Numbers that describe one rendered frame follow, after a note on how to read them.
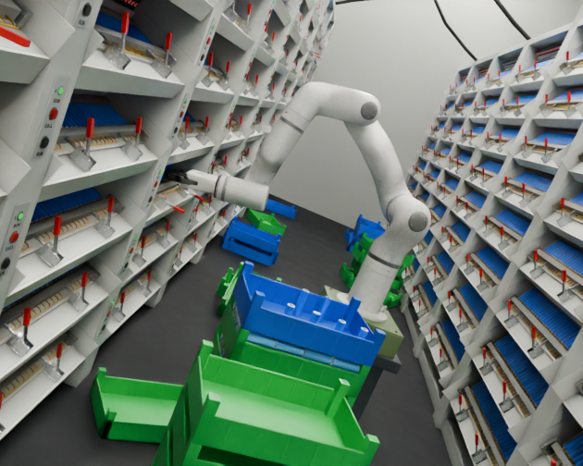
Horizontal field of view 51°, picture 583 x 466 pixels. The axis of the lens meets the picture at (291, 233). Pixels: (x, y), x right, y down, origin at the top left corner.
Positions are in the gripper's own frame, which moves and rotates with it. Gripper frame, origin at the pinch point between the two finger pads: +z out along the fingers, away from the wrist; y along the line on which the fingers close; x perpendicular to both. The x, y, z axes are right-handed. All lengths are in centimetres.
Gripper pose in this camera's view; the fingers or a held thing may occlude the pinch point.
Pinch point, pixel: (171, 175)
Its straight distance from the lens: 200.5
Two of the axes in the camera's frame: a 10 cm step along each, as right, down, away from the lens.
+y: -0.8, 2.0, -9.8
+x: -2.4, 9.5, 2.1
